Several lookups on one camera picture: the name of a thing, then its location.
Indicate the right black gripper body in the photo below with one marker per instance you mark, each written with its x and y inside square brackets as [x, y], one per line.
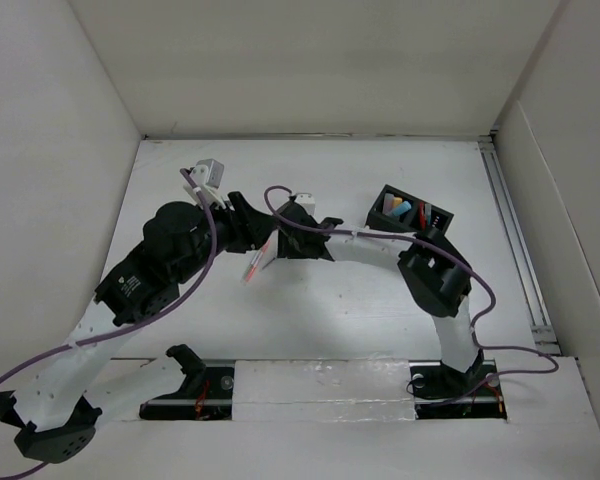
[290, 245]

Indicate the red gel pen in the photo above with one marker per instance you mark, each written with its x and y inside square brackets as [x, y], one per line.
[423, 217]

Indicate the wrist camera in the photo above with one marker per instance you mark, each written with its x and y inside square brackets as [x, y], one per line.
[306, 201]
[204, 179]

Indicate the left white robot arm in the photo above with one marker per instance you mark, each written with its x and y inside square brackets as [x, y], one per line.
[60, 410]

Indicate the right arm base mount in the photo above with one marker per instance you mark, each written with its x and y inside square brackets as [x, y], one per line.
[443, 394]

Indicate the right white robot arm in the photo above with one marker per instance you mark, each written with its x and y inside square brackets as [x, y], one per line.
[436, 275]

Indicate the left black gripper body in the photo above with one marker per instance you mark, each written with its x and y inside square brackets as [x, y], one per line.
[230, 234]

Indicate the pink red pen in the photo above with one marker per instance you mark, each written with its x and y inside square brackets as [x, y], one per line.
[259, 260]

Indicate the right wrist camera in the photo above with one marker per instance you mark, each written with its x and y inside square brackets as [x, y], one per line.
[306, 201]

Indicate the blue pen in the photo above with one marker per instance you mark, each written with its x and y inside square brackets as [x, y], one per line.
[427, 212]

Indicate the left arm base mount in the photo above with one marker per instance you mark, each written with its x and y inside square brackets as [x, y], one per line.
[210, 400]

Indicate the black two-compartment organizer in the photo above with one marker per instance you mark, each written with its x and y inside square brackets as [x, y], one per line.
[409, 222]

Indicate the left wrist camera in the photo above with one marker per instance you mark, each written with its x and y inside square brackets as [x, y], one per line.
[204, 179]

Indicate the aluminium rail right side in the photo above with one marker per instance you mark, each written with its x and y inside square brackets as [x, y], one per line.
[537, 314]

